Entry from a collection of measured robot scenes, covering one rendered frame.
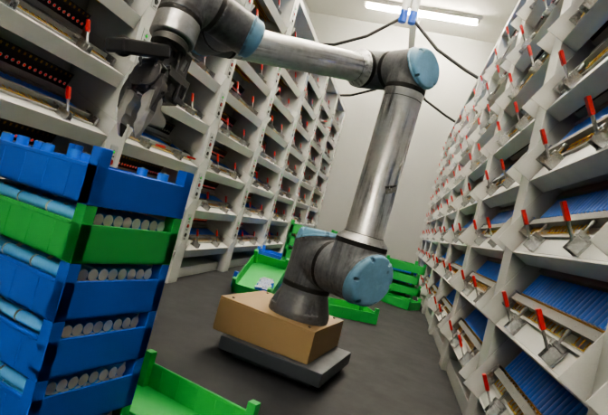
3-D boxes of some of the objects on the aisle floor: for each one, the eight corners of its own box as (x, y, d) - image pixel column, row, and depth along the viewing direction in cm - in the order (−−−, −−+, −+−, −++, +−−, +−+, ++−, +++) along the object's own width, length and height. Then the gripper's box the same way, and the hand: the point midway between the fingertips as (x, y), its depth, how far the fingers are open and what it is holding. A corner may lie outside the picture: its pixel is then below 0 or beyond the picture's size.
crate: (251, 442, 94) (261, 402, 94) (184, 483, 76) (197, 433, 76) (142, 383, 108) (151, 348, 108) (63, 405, 90) (75, 363, 90)
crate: (269, 303, 229) (270, 289, 226) (231, 291, 233) (232, 278, 230) (289, 270, 256) (290, 259, 252) (253, 260, 260) (255, 248, 256)
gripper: (207, 56, 95) (173, 154, 89) (166, 57, 100) (130, 149, 94) (181, 29, 88) (141, 133, 82) (137, 32, 93) (97, 129, 87)
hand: (127, 127), depth 86 cm, fingers open, 3 cm apart
